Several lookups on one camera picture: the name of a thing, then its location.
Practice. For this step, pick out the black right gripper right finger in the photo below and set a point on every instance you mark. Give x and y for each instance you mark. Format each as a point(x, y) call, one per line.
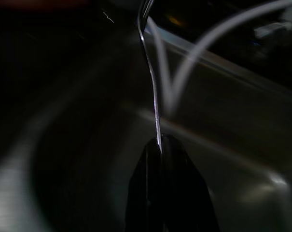
point(184, 193)

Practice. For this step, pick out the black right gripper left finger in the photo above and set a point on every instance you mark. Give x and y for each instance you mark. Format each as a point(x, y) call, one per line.
point(143, 188)

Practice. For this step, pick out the silver fork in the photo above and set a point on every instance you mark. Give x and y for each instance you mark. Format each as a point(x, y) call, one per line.
point(157, 116)

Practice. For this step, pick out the stainless steel sink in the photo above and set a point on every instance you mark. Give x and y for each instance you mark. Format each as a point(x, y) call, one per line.
point(232, 145)

